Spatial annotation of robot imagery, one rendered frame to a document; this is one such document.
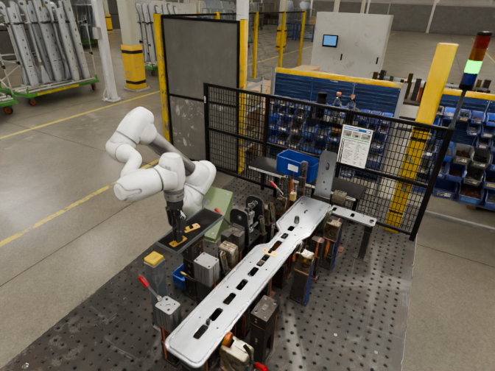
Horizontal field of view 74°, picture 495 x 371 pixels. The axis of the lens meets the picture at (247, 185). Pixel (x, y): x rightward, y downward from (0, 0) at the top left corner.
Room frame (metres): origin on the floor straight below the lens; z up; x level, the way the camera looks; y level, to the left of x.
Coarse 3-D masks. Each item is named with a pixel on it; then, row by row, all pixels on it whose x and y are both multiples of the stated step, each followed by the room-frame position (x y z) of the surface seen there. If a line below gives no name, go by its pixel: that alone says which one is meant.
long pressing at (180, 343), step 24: (288, 216) 1.71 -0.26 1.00; (312, 216) 1.72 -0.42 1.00; (288, 240) 1.47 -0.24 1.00; (240, 264) 1.26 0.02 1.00; (264, 264) 1.27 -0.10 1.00; (216, 288) 1.09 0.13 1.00; (192, 312) 0.95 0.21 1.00; (240, 312) 0.97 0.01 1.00; (168, 336) 0.83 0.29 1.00; (192, 336) 0.84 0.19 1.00; (216, 336) 0.84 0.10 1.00; (192, 360) 0.74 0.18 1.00
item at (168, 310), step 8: (160, 304) 0.94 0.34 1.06; (168, 304) 0.95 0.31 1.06; (176, 304) 0.94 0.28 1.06; (160, 312) 0.92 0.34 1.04; (168, 312) 0.90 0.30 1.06; (176, 312) 0.92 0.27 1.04; (160, 320) 0.92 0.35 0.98; (168, 320) 0.90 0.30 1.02; (176, 320) 0.92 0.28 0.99; (168, 328) 0.90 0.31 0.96; (168, 352) 0.91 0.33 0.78; (168, 360) 0.92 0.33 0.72; (176, 360) 0.90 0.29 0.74; (176, 368) 0.89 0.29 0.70
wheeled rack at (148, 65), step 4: (160, 12) 12.39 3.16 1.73; (148, 24) 10.55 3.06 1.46; (148, 28) 10.54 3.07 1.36; (148, 32) 10.54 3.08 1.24; (144, 44) 10.63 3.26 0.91; (148, 44) 10.57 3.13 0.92; (144, 64) 10.94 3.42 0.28; (148, 64) 10.63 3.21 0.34; (152, 64) 10.55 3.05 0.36; (156, 64) 10.83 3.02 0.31; (148, 68) 10.59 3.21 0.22; (152, 68) 10.51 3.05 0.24; (156, 68) 10.65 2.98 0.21; (152, 72) 10.63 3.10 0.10
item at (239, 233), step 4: (232, 228) 1.46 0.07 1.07; (236, 228) 1.46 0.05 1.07; (232, 232) 1.42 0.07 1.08; (236, 232) 1.43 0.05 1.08; (240, 232) 1.43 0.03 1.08; (244, 232) 1.43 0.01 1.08; (236, 236) 1.39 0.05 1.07; (240, 236) 1.40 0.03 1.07; (244, 236) 1.43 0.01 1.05; (236, 240) 1.39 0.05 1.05; (240, 240) 1.40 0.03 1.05; (244, 240) 1.43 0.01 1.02; (236, 244) 1.39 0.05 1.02; (240, 244) 1.40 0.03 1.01; (244, 244) 1.43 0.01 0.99; (240, 248) 1.40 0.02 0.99; (240, 252) 1.42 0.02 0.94; (240, 256) 1.42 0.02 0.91; (240, 260) 1.42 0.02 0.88
